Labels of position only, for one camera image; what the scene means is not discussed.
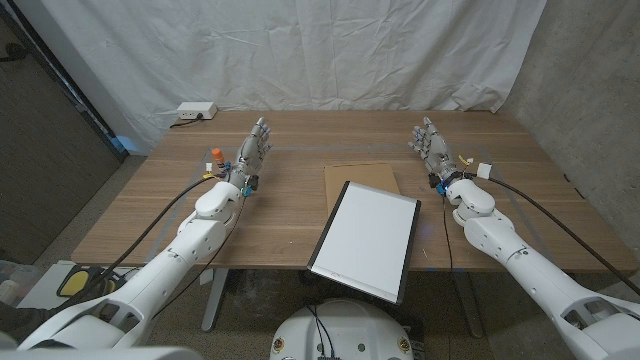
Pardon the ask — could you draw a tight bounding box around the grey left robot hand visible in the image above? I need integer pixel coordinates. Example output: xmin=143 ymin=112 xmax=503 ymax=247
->
xmin=227 ymin=117 xmax=274 ymax=191

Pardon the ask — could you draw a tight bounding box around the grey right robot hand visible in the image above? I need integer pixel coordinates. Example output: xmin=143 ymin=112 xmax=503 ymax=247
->
xmin=407 ymin=116 xmax=464 ymax=189

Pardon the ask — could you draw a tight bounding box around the small black-framed whiteboard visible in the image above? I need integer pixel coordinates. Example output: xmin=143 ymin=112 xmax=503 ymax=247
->
xmin=306 ymin=180 xmax=422 ymax=306

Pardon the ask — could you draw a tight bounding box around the brown cardboard sheet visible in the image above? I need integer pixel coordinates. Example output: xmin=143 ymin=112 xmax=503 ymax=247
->
xmin=323 ymin=162 xmax=402 ymax=217

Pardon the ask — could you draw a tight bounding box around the white power strip box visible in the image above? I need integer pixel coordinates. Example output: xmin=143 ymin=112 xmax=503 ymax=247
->
xmin=176 ymin=101 xmax=219 ymax=121

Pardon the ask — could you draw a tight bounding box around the white wrinkled backdrop cloth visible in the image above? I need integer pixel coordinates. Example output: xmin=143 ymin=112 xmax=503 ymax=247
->
xmin=39 ymin=0 xmax=548 ymax=154

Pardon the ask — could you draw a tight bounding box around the light blue floor object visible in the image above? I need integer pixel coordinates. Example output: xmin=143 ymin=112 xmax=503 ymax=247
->
xmin=110 ymin=134 xmax=139 ymax=154

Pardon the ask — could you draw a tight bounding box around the grey table leg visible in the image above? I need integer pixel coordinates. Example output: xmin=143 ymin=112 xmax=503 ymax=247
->
xmin=452 ymin=269 xmax=485 ymax=339
xmin=200 ymin=268 xmax=230 ymax=333

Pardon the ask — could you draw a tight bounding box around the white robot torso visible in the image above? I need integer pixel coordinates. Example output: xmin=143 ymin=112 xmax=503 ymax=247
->
xmin=269 ymin=298 xmax=415 ymax=360

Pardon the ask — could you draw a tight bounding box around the dark grey partition panel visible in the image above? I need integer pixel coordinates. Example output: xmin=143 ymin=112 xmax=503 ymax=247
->
xmin=0 ymin=9 xmax=129 ymax=266

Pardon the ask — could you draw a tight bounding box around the yellow and black foot pedal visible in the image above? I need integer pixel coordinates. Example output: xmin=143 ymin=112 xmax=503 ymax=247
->
xmin=55 ymin=264 xmax=131 ymax=299

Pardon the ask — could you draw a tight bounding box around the white floor board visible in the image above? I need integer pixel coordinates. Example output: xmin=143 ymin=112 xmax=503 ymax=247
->
xmin=17 ymin=259 xmax=101 ymax=311

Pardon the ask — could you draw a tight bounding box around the clear plastic storage bin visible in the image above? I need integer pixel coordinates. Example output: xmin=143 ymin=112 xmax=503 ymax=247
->
xmin=0 ymin=259 xmax=39 ymax=306

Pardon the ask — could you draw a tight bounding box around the black power strip cable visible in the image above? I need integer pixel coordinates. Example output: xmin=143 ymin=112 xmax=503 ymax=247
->
xmin=168 ymin=113 xmax=204 ymax=130

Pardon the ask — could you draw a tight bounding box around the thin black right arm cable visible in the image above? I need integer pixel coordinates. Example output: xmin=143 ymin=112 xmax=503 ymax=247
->
xmin=440 ymin=193 xmax=471 ymax=321

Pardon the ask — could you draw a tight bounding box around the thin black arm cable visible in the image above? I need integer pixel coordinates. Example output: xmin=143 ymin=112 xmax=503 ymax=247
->
xmin=149 ymin=192 xmax=249 ymax=321
xmin=440 ymin=193 xmax=471 ymax=321

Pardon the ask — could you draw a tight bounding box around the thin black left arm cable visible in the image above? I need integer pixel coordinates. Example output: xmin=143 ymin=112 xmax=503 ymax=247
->
xmin=149 ymin=192 xmax=249 ymax=321

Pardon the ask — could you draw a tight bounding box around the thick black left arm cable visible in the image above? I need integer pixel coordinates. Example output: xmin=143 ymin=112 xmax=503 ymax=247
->
xmin=49 ymin=174 xmax=224 ymax=311

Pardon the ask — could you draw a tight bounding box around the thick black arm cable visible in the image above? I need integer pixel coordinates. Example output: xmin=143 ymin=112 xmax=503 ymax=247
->
xmin=484 ymin=174 xmax=640 ymax=296
xmin=49 ymin=174 xmax=224 ymax=311

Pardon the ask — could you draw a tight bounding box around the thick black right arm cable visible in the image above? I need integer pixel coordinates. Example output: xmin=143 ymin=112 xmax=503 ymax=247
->
xmin=484 ymin=174 xmax=640 ymax=296

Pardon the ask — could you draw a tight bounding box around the black torso cable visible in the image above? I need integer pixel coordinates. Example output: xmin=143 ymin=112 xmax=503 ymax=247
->
xmin=305 ymin=303 xmax=327 ymax=359

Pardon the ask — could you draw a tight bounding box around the blue torso cable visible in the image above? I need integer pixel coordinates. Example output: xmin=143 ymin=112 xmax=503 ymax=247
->
xmin=314 ymin=307 xmax=337 ymax=360

